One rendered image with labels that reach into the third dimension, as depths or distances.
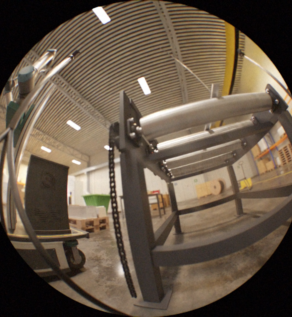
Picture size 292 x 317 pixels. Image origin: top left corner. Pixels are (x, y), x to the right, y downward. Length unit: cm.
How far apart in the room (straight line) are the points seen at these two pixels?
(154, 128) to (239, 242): 56
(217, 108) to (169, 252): 59
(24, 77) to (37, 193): 79
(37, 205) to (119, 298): 70
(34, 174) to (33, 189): 10
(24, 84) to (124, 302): 141
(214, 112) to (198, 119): 8
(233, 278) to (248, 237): 32
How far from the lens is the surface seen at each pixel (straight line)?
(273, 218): 55
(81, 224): 213
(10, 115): 105
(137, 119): 91
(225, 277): 75
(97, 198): 319
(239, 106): 59
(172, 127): 47
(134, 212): 41
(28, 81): 102
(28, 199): 83
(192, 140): 73
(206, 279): 76
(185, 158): 100
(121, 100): 64
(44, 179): 86
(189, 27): 884
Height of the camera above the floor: 53
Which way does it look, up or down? 23 degrees up
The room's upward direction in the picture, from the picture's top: 9 degrees counter-clockwise
